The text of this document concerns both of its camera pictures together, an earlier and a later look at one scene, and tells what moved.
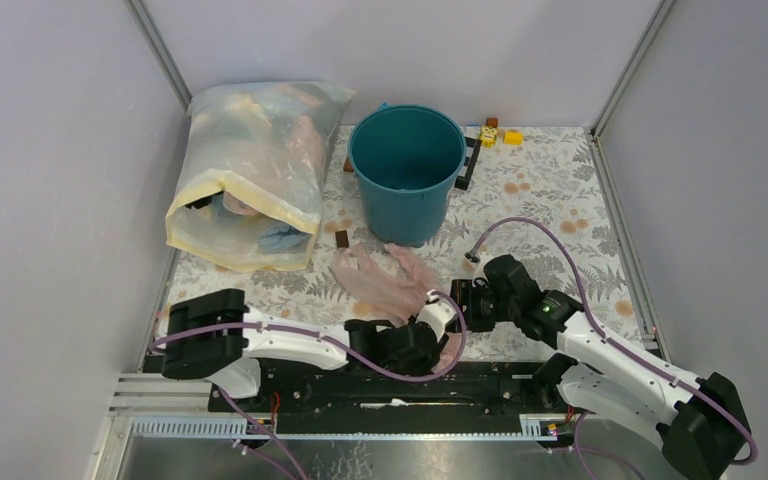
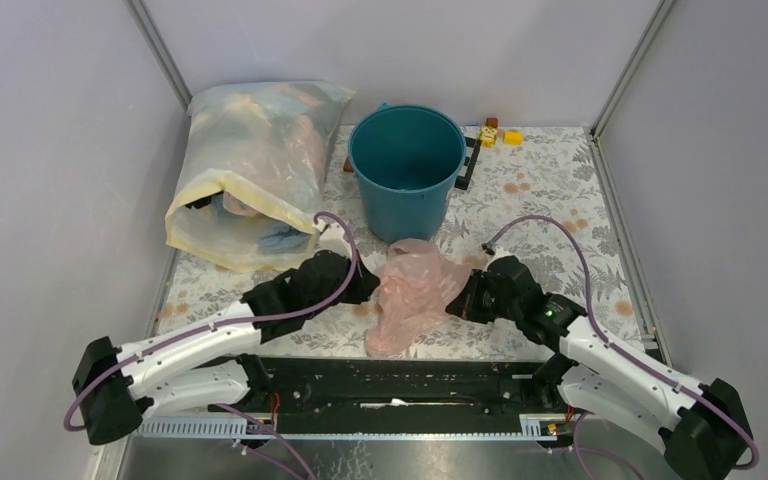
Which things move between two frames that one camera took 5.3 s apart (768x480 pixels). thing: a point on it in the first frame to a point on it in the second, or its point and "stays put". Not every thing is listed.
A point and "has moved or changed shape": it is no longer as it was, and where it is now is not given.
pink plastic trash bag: (394, 285) has moved or changed shape
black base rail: (484, 389) stays put
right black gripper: (465, 291) stays put
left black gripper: (425, 366) to (364, 284)
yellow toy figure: (487, 136) stays put
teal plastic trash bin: (407, 157) stays put
